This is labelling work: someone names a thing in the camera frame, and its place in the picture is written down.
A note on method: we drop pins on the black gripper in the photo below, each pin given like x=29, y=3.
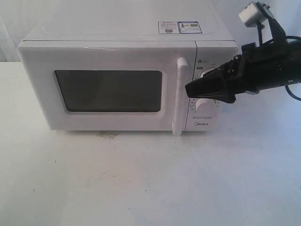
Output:
x=259, y=68

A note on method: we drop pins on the white microwave door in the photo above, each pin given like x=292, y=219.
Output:
x=111, y=86

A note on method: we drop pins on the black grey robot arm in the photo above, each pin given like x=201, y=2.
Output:
x=294, y=71

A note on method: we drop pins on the white microwave oven body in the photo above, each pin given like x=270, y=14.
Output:
x=137, y=20

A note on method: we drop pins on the upper white control knob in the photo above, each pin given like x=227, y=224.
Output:
x=206, y=71

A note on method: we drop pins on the lower white timer knob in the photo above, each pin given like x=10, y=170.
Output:
x=203, y=104

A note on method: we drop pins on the blue white warning sticker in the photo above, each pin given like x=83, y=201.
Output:
x=179, y=27

